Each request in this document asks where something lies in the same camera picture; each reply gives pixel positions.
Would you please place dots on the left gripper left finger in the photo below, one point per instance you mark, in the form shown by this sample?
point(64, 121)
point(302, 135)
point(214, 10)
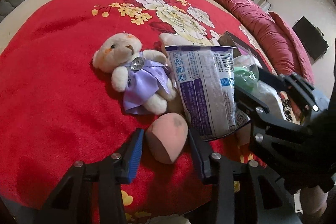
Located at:
point(71, 199)

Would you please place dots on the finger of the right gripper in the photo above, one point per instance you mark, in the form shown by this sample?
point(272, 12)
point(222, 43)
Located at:
point(276, 82)
point(248, 103)

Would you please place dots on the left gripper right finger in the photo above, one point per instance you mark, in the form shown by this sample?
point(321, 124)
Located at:
point(241, 193)

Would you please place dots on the green sponge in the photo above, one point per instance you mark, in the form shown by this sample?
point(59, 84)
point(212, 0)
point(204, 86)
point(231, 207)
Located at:
point(246, 69)

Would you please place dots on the purple white wipes pack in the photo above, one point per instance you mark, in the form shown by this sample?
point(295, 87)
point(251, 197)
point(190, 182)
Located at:
point(205, 79)

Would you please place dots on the pink makeup sponge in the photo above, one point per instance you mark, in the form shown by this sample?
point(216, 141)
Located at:
point(166, 137)

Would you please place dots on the white bear purple dress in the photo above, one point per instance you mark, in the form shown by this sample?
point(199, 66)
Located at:
point(141, 76)

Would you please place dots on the white rolled towel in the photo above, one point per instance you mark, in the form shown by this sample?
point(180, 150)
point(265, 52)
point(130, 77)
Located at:
point(269, 96)

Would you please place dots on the pink folded quilt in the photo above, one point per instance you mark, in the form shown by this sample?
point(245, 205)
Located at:
point(277, 39)

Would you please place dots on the dark shallow box tray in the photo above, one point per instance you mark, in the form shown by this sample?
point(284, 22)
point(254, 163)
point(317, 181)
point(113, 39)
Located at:
point(242, 48)

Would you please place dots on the red floral blanket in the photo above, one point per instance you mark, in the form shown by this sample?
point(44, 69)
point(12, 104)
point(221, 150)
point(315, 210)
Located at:
point(55, 107)

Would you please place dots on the small bear pink dress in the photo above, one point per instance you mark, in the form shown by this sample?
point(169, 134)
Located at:
point(168, 39)

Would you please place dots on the black wall television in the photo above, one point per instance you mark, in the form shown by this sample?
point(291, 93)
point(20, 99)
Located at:
point(311, 38)

